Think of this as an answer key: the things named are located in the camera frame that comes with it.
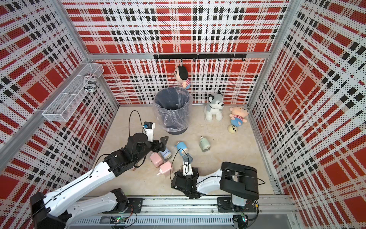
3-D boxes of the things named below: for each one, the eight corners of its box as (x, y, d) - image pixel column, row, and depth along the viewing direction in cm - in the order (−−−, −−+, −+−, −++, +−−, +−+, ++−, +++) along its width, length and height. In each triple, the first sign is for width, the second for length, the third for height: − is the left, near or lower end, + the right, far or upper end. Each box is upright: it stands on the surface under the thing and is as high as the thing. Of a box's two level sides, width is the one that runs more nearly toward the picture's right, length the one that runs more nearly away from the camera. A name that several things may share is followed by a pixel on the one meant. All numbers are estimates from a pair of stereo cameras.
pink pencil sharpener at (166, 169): (164, 177, 84) (162, 174, 79) (161, 170, 87) (159, 166, 82) (174, 172, 86) (173, 168, 81) (171, 165, 89) (170, 161, 84)
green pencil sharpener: (202, 153, 95) (202, 147, 89) (199, 142, 100) (199, 137, 94) (209, 151, 96) (211, 146, 90) (206, 141, 101) (207, 135, 95)
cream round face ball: (228, 133, 104) (229, 130, 102) (227, 127, 108) (228, 124, 105) (236, 133, 104) (237, 130, 102) (235, 127, 108) (236, 124, 105)
